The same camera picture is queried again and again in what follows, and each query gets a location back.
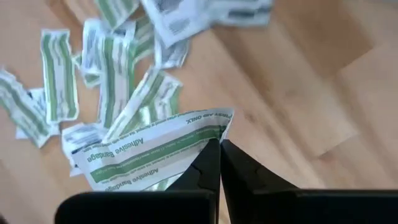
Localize green striped adhesive bandage packet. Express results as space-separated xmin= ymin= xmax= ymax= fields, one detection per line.
xmin=0 ymin=70 xmax=52 ymax=149
xmin=71 ymin=108 xmax=234 ymax=192
xmin=40 ymin=29 xmax=80 ymax=124
xmin=98 ymin=34 xmax=136 ymax=128
xmin=102 ymin=67 xmax=183 ymax=144
xmin=133 ymin=15 xmax=155 ymax=63
xmin=93 ymin=0 xmax=141 ymax=29

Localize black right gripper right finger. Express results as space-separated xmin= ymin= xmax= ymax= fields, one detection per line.
xmin=221 ymin=139 xmax=300 ymax=224

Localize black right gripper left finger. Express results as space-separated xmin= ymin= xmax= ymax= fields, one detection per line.
xmin=165 ymin=139 xmax=221 ymax=224

